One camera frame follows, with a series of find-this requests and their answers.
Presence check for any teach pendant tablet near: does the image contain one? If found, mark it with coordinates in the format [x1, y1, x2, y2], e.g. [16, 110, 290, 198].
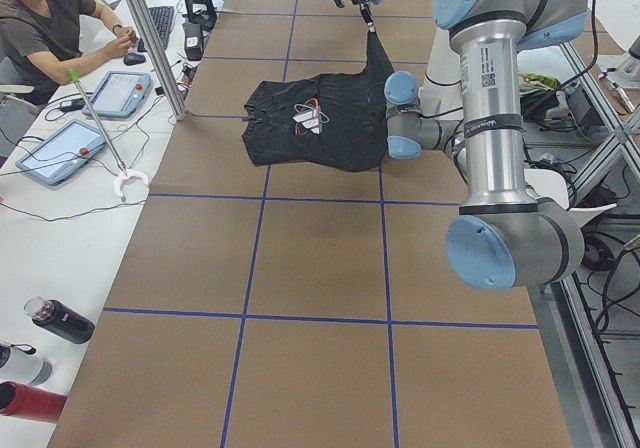
[15, 120, 106, 186]

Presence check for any black t-shirt with logo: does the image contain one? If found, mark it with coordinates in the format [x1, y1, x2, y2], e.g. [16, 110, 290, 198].
[242, 32, 394, 172]

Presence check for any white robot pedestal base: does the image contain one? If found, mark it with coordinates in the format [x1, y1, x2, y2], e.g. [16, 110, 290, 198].
[419, 27, 464, 120]

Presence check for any teach pendant tablet far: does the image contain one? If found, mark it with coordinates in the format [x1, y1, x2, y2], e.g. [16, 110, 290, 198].
[90, 71, 152, 119]

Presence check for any white water bottle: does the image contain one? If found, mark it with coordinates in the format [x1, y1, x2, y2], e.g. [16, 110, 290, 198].
[1, 344, 52, 386]

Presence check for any white chair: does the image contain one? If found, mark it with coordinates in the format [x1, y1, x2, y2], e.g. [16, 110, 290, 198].
[524, 167, 618, 229]

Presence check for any seated person in grey shirt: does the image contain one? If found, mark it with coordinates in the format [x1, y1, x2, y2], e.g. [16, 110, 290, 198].
[1, 0, 137, 105]

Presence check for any red water bottle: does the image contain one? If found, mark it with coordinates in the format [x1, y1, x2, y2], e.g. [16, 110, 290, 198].
[1, 381, 67, 423]

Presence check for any black keyboard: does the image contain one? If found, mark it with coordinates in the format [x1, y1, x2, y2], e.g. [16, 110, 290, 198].
[148, 6, 175, 50]

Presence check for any black computer mouse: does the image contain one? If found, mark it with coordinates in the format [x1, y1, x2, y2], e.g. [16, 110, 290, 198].
[123, 52, 146, 66]

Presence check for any aluminium frame post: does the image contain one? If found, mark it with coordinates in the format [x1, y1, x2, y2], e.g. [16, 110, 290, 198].
[125, 0, 187, 121]

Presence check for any metal rod with white ring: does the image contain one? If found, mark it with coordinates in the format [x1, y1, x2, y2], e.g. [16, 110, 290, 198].
[68, 69, 149, 203]

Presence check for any black water bottle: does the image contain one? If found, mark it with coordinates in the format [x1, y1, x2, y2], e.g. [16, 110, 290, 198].
[24, 296, 95, 344]

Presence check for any teach pendant tablet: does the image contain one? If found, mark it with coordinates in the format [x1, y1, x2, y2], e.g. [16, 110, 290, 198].
[15, 120, 106, 186]
[90, 71, 152, 119]

